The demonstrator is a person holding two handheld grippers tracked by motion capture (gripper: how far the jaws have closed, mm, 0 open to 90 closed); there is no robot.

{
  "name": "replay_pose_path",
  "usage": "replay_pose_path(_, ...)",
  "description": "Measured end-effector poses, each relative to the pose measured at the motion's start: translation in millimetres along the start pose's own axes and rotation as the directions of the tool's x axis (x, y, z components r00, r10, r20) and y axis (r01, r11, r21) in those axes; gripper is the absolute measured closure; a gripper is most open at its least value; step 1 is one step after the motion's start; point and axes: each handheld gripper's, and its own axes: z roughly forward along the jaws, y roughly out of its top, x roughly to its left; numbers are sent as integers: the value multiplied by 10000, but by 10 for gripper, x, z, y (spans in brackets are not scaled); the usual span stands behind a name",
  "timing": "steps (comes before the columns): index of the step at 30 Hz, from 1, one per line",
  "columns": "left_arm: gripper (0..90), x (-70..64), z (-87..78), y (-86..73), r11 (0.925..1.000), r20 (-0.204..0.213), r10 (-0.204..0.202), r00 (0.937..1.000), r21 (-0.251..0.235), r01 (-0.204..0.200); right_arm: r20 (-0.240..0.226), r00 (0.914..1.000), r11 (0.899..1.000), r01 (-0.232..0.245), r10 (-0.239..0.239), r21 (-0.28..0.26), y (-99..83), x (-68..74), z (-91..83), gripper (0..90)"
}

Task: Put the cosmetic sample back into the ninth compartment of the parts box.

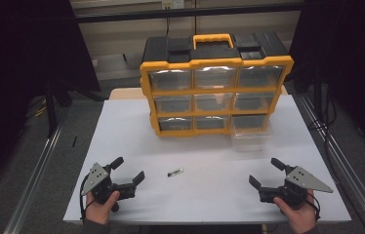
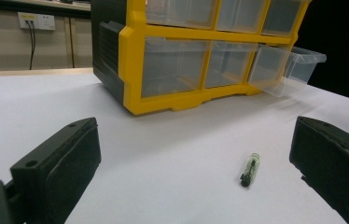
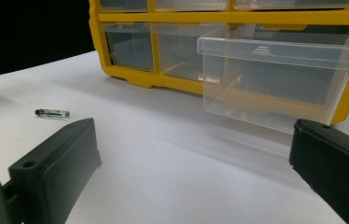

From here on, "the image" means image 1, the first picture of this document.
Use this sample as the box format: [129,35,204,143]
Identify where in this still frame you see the aluminium frame rail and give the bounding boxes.
[296,93,365,234]
[3,121,65,234]

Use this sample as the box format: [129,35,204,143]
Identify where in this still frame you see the clear plastic drawer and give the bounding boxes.
[229,114,274,154]

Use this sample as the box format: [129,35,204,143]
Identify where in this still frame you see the black metal stand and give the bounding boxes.
[44,79,74,138]

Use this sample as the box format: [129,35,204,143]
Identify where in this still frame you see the yellow and black organizer cabinet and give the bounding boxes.
[139,31,295,138]

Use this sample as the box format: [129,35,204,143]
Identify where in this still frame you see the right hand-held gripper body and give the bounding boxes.
[258,166,334,210]

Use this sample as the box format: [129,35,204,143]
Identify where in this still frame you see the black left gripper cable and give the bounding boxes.
[78,181,90,222]

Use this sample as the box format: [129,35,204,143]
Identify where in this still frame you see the white wall outlet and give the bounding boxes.
[161,0,185,10]

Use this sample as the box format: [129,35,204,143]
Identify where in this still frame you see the black horizontal bar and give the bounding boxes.
[72,2,304,24]

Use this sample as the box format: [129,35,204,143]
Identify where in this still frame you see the yellow floor cable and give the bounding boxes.
[33,102,48,119]

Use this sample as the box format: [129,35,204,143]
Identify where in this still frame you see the black curtain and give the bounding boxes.
[284,0,365,164]
[0,0,101,200]

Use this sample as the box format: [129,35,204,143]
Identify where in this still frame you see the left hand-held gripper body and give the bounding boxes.
[81,162,138,213]

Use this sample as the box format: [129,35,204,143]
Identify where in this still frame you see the black hanging cable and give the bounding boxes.
[165,8,172,37]

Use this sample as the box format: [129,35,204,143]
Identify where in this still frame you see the person's left hand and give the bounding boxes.
[86,190,121,226]

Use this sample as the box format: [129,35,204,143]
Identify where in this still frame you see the set of closed clear drawers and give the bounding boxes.
[147,65,284,132]

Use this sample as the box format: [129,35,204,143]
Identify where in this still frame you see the black floor cables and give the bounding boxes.
[311,81,339,172]

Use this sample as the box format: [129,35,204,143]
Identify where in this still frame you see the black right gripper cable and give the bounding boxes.
[306,194,322,222]

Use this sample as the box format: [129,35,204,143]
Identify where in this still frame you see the person's right hand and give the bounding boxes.
[272,189,318,234]

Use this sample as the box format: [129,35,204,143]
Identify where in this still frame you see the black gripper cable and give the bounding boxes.
[78,181,90,222]
[306,194,322,222]

